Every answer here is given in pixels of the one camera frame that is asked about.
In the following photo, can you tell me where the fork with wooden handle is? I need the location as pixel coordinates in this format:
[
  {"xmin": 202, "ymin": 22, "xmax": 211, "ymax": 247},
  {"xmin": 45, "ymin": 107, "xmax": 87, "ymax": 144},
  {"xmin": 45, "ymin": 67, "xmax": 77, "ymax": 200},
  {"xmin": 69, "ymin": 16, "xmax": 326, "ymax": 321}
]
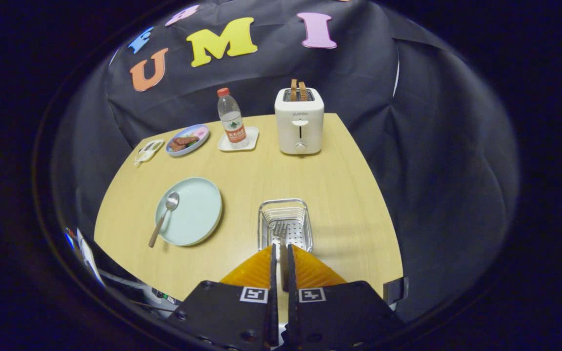
[{"xmin": 272, "ymin": 220, "xmax": 290, "ymax": 293}]

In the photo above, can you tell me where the white toaster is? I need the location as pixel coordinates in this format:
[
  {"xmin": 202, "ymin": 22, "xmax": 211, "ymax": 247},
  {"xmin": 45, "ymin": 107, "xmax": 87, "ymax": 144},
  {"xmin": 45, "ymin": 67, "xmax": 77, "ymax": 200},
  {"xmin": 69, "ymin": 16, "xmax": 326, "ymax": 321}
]
[{"xmin": 275, "ymin": 87, "xmax": 325, "ymax": 156}]

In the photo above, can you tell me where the clear water bottle red cap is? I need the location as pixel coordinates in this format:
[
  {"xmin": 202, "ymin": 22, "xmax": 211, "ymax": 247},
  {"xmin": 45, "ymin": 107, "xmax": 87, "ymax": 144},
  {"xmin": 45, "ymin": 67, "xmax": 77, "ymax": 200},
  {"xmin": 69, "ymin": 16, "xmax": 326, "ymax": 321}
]
[{"xmin": 217, "ymin": 87, "xmax": 249, "ymax": 149}]

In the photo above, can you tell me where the blue plate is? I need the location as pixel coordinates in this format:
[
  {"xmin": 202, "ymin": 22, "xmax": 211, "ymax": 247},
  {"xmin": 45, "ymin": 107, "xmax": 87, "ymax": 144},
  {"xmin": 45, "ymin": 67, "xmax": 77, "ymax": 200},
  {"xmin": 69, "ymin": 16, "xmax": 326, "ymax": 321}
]
[{"xmin": 165, "ymin": 124, "xmax": 210, "ymax": 157}]

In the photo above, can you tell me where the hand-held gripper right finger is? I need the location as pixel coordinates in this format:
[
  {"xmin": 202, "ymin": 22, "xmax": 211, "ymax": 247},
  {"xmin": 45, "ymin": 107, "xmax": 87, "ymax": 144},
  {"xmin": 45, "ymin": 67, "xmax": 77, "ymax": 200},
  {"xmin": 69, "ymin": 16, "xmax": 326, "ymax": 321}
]
[{"xmin": 287, "ymin": 244, "xmax": 408, "ymax": 351}]

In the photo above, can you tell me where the metal wire basket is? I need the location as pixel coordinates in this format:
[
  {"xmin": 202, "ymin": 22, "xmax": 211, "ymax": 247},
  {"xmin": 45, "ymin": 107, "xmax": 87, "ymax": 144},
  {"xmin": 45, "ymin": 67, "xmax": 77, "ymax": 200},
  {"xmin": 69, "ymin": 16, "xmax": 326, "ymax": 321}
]
[{"xmin": 258, "ymin": 198, "xmax": 314, "ymax": 254}]

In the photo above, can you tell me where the spoon with wooden handle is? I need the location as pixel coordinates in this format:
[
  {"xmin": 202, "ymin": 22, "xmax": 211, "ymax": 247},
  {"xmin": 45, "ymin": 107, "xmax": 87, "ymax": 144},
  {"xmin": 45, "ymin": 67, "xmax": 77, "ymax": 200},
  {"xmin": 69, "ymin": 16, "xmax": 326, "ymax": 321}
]
[{"xmin": 148, "ymin": 192, "xmax": 180, "ymax": 248}]

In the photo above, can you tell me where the white flat object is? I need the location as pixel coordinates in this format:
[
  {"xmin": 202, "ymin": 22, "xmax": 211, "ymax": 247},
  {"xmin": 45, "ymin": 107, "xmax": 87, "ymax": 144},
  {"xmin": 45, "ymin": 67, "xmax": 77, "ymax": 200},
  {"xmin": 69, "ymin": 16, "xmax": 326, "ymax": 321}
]
[{"xmin": 75, "ymin": 228, "xmax": 106, "ymax": 286}]

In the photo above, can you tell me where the black backdrop cloth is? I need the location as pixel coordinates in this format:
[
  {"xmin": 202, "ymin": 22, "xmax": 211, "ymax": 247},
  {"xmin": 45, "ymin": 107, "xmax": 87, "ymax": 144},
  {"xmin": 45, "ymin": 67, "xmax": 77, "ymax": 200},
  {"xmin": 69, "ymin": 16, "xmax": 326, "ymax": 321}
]
[{"xmin": 52, "ymin": 0, "xmax": 521, "ymax": 322}]

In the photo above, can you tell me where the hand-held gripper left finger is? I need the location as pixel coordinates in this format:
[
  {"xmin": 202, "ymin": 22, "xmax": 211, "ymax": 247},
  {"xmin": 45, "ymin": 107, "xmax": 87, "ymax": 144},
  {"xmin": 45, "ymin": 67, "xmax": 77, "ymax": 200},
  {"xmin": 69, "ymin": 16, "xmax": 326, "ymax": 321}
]
[{"xmin": 164, "ymin": 244, "xmax": 279, "ymax": 351}]

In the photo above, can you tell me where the black table edge clamp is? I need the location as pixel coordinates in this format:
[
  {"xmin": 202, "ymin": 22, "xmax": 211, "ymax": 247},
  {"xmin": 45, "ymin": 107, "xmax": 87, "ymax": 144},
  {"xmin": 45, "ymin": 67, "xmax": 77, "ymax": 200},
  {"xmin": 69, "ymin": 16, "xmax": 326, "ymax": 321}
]
[{"xmin": 383, "ymin": 276, "xmax": 409, "ymax": 305}]

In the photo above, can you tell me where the white square coaster tray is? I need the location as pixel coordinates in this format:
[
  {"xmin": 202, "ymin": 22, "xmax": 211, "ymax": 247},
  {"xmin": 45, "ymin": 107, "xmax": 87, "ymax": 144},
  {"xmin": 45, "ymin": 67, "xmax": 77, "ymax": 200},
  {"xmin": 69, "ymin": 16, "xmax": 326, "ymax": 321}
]
[{"xmin": 218, "ymin": 127, "xmax": 260, "ymax": 152}]

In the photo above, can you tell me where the white divided sauce dish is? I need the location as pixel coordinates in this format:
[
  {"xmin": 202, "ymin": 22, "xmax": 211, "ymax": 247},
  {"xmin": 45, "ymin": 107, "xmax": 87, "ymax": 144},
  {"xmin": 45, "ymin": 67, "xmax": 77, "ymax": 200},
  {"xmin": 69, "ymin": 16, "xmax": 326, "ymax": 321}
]
[{"xmin": 134, "ymin": 139, "xmax": 165, "ymax": 167}]

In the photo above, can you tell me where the pale green round plate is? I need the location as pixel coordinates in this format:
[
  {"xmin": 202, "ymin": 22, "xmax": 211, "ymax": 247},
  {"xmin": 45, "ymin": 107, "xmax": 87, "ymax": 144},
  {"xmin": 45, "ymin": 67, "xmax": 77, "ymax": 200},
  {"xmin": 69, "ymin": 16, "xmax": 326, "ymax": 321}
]
[{"xmin": 155, "ymin": 177, "xmax": 223, "ymax": 247}]

